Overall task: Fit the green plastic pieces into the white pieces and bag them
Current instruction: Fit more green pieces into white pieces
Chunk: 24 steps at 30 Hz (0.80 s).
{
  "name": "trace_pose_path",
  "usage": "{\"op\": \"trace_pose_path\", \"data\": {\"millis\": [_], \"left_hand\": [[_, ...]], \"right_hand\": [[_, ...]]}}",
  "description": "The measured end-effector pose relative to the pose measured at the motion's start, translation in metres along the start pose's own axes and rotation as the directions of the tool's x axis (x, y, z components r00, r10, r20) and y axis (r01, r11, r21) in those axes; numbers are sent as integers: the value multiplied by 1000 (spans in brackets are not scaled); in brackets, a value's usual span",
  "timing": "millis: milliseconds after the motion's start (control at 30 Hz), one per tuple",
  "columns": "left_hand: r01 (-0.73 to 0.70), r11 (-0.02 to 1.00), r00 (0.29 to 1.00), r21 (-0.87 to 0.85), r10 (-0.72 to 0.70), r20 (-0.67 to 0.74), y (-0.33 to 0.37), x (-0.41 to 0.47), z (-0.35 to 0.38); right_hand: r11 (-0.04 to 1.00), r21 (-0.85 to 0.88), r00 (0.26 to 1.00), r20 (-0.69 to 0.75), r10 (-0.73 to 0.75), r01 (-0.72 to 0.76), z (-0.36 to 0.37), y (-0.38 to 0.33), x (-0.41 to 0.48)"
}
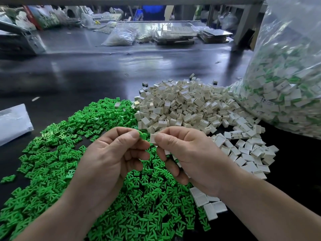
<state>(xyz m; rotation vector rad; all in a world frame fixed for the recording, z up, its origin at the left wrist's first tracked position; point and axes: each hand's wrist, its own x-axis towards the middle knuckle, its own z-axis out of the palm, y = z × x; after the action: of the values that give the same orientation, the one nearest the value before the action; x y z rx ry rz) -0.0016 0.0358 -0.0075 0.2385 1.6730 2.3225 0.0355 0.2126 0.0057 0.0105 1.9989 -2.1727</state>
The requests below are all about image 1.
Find stack of clear flat bags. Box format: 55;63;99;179
0;103;34;147

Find pile of white plastic caps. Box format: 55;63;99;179
133;77;280;221

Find person's left hand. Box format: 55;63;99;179
68;127;151;216

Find pile of green plastic clips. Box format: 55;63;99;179
0;97;211;241

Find grey metal slanted post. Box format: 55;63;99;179
233;0;265;48

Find clear plastic bag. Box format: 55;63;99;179
230;0;321;140

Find person's right hand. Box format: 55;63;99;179
153;126;240;198

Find small clear bag of parts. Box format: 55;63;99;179
101;27;137;47

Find dark flat tray stack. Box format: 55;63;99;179
199;28;233;44

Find person's left forearm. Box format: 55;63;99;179
14;193;98;241

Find blue crate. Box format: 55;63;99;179
136;5;166;21

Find grey heat sealer machine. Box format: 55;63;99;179
0;20;47;56

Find person's right forearm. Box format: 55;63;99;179
218;172;321;241

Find grey metal horizontal bar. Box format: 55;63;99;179
0;0;264;5

